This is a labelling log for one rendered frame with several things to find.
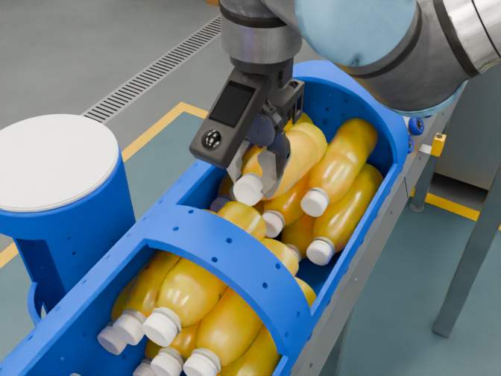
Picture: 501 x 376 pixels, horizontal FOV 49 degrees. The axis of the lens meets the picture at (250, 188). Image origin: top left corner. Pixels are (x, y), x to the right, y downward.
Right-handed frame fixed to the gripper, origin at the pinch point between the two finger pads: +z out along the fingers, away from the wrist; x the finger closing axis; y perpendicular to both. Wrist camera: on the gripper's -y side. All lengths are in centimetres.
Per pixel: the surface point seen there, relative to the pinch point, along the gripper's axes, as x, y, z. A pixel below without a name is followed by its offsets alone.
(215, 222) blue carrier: -0.5, -9.5, -2.4
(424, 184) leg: -8, 133, 104
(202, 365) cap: -5.6, -21.3, 8.2
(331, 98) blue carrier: 1.1, 31.0, 4.4
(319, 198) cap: -6.2, 10.6, 8.2
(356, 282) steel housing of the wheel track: -13.0, 18.5, 33.9
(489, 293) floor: -45, 105, 120
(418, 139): -11, 59, 28
